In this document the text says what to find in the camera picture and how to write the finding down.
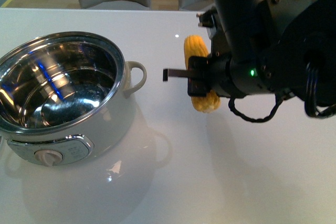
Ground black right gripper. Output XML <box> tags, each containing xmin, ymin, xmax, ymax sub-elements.
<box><xmin>162</xmin><ymin>52</ymin><xmax>236</xmax><ymax>97</ymax></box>

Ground yellow corn cob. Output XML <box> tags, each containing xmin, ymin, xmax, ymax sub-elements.
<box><xmin>184</xmin><ymin>35</ymin><xmax>221</xmax><ymax>113</ymax></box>

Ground white electric cooking pot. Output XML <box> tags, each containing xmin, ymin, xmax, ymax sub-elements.
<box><xmin>1</xmin><ymin>31</ymin><xmax>146</xmax><ymax>166</ymax></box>

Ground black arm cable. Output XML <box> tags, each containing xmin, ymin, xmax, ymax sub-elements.
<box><xmin>227</xmin><ymin>90</ymin><xmax>285</xmax><ymax>123</ymax></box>

